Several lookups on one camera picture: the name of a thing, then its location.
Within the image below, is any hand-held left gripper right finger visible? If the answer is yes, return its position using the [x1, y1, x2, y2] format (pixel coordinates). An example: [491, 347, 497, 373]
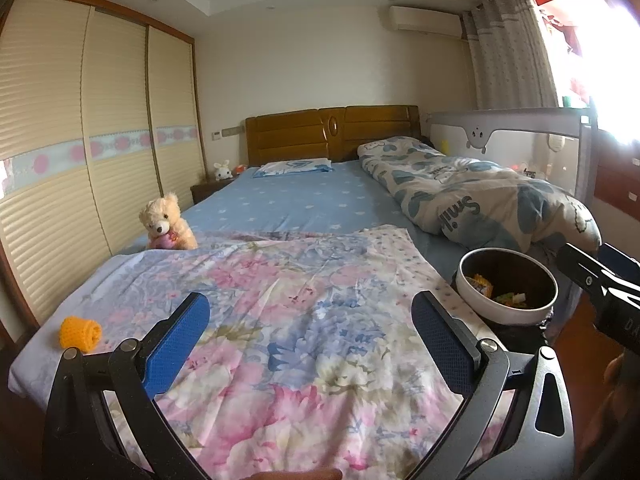
[411, 290, 576, 480]

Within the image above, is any grey patterned curtain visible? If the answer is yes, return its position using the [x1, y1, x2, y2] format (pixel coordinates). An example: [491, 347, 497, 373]
[461, 0, 558, 111]

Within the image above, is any grey bed guard rail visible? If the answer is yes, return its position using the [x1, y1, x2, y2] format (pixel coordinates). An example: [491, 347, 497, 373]
[430, 107, 601, 201]

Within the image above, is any red window valance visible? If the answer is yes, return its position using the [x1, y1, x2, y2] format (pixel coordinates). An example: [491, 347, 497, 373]
[530, 0, 601, 56]

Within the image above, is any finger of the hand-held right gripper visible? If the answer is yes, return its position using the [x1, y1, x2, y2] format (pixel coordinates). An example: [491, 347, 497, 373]
[599, 242, 640, 282]
[556, 242, 610, 302]

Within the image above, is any person's left hand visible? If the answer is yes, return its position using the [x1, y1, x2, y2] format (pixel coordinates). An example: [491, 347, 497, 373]
[250, 467, 344, 480]

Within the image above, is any person's right hand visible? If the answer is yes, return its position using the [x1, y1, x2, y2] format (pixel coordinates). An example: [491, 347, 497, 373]
[580, 356, 627, 461]

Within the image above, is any dark wooden nightstand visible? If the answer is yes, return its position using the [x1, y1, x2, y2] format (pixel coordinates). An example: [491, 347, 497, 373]
[191, 177, 236, 206]

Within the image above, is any floral blanket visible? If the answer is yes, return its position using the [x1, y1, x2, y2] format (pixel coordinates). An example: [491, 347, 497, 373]
[10, 225, 516, 480]

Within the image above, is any blue pillow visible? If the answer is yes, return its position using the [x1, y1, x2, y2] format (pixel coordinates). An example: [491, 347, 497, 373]
[252, 158, 335, 178]

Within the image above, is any orange foam net sleeve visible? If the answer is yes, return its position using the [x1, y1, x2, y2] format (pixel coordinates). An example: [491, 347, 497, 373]
[59, 315, 103, 352]

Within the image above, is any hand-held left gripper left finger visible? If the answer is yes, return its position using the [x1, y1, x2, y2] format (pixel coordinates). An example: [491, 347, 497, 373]
[42, 291, 211, 480]

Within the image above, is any wooden dresser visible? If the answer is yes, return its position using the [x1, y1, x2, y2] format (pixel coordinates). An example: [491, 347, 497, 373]
[592, 130, 640, 221]

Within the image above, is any beige teddy bear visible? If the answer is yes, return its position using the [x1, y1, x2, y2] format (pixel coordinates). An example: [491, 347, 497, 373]
[139, 191, 198, 251]

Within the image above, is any white bin with black bag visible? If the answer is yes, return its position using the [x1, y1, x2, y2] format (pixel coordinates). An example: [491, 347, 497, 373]
[452, 247, 559, 346]

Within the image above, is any white air conditioner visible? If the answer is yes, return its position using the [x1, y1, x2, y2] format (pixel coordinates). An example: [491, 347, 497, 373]
[390, 6, 463, 38]

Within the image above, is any wooden bed headboard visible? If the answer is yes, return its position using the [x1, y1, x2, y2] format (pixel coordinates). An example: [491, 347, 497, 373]
[245, 105, 420, 167]

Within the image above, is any blue star bedsheet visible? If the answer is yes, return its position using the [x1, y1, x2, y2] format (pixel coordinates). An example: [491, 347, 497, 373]
[120, 160, 451, 261]

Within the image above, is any heart print quilt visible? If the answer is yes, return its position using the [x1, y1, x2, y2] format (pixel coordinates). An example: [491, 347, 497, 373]
[356, 136, 602, 252]

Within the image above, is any cream sliding door wardrobe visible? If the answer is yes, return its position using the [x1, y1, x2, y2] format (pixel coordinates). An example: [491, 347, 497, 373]
[0, 0, 208, 326]

